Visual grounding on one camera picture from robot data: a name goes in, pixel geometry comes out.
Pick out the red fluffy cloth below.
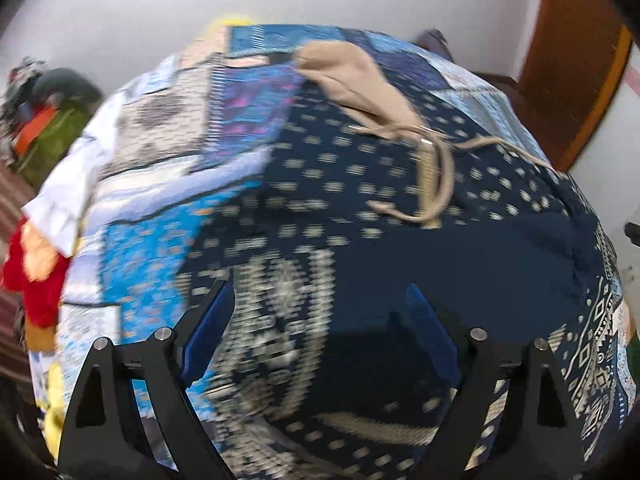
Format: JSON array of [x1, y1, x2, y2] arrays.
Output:
[[0, 220, 72, 330]]

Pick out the dark cloth behind bed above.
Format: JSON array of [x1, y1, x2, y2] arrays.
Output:
[[412, 29, 453, 58]]

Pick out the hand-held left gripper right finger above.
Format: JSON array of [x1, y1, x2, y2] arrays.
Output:
[[404, 282, 587, 480]]

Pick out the navy patterned large garment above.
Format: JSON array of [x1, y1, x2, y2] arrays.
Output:
[[180, 72, 632, 480]]

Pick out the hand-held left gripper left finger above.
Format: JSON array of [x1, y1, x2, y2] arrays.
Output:
[[57, 279, 237, 480]]

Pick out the orange cloth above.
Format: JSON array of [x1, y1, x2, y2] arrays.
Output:
[[12, 105, 57, 155]]

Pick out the brown wooden door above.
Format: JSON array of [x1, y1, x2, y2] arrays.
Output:
[[517, 0, 636, 171]]

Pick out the green cloth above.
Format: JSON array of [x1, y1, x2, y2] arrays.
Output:
[[15, 105, 92, 187]]

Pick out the beige drawstring pants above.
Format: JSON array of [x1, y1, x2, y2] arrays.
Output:
[[295, 40, 568, 228]]

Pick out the yellow pillow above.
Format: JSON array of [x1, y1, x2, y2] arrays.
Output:
[[207, 12, 254, 29]]

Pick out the white cloth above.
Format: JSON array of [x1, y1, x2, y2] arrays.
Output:
[[22, 67, 176, 256]]

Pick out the blue patchwork bedspread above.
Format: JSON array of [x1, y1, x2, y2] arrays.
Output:
[[27, 22, 558, 466]]

